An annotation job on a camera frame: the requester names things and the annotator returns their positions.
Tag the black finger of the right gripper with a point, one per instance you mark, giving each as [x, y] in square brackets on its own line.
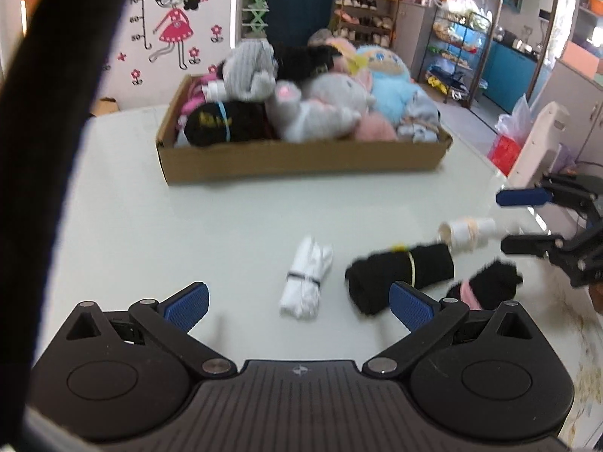
[531, 245]

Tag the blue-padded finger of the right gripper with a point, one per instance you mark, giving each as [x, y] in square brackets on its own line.
[523, 197]

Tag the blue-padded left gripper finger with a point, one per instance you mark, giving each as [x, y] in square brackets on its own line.
[168, 323]

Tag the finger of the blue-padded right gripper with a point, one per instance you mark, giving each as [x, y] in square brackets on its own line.
[430, 324]

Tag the black and pink sock roll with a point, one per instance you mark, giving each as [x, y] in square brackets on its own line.
[490, 287]

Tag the white sock bundle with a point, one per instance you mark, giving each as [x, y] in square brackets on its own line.
[301, 295]

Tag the black rolled sock yellow band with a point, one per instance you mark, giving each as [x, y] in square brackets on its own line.
[368, 279]

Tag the white cream rolled sock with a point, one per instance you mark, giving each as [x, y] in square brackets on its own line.
[468, 233]

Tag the red shopping bag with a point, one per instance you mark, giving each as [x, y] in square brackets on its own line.
[512, 131]

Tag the cardboard tray box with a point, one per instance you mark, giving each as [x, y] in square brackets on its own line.
[222, 162]

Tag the pink fluffy plush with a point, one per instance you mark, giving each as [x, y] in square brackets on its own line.
[374, 127]

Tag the blue plush doll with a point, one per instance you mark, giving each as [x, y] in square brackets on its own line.
[398, 98]

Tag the black sock roll in box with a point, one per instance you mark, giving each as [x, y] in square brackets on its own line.
[227, 122]

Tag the grey plush mouse toy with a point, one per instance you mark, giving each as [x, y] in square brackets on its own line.
[326, 107]

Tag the open cardboard box on floor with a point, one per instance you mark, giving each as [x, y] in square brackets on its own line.
[104, 106]

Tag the wooden shoe rack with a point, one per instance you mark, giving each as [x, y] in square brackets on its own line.
[365, 22]

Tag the grey sock bundle in box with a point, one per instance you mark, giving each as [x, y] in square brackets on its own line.
[250, 71]

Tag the dark blue door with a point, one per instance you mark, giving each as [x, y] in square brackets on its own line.
[304, 2]

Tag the girl height chart sticker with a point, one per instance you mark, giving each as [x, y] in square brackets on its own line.
[174, 29]

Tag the black wire shelf cart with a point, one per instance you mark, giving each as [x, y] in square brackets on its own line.
[454, 47]

